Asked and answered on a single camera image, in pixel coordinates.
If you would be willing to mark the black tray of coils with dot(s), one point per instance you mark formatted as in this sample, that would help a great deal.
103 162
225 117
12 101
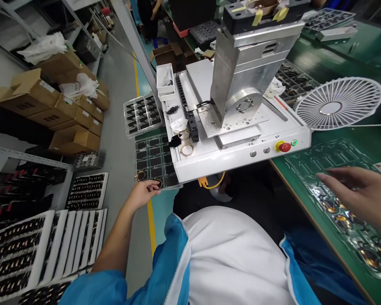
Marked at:
87 191

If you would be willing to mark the white round fan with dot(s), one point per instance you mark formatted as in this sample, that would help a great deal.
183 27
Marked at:
339 105

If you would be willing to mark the white plastic bag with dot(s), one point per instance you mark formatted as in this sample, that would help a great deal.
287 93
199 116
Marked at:
46 47
81 85

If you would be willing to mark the metal storage shelf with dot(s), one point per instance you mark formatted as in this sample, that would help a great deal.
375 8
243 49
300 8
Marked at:
35 22

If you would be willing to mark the pile of small black parts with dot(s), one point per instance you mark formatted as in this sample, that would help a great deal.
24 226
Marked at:
173 110

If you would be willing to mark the stack of dark trays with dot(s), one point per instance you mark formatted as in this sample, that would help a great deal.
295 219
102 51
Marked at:
89 160

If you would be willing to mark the row of white coil trays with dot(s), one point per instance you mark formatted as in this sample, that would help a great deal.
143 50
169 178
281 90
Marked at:
35 247

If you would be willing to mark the person's right hand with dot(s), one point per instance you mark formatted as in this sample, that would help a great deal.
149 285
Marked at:
371 200

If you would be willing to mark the white benchtop machine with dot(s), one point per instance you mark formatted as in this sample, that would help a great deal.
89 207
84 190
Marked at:
241 95

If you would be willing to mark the white open box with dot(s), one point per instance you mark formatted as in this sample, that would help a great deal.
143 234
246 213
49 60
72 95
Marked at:
165 79

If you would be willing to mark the grey metal shelf rack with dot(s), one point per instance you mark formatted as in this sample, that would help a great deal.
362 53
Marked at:
22 181

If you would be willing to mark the clear tray of black squares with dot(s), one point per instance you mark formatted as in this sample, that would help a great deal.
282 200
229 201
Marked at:
143 114
155 162

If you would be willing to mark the dark tray of parts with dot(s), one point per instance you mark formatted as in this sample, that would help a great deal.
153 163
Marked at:
204 31

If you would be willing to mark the person's right fingers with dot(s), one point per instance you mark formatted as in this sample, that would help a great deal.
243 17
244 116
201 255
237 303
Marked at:
339 182

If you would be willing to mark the person's body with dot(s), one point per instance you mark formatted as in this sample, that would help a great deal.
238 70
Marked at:
235 260

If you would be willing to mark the blue stool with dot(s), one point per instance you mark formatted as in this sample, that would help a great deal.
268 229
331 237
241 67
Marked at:
160 42

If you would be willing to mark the grey metal box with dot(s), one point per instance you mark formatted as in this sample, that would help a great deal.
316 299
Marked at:
336 33

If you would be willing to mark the stack of cardboard boxes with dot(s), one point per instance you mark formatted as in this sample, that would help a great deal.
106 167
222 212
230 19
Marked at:
50 105

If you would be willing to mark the metal tweezers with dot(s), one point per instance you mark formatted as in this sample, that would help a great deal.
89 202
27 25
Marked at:
354 47

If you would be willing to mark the open brown cardboard box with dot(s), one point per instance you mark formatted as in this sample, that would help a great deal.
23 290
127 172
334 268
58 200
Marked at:
170 55

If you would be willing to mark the person's left thumb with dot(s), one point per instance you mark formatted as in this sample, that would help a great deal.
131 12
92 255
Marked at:
154 191

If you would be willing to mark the person's legs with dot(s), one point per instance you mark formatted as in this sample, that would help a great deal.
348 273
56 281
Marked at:
257 197

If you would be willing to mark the grey metal post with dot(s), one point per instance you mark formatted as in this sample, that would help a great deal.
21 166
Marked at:
136 47

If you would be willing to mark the person's left hand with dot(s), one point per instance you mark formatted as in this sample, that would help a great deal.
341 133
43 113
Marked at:
141 193

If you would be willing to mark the person's left index finger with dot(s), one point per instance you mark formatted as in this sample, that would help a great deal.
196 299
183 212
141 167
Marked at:
152 182

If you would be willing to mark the clear plastic tray with coils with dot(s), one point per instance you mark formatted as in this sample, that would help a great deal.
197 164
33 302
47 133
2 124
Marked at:
336 216

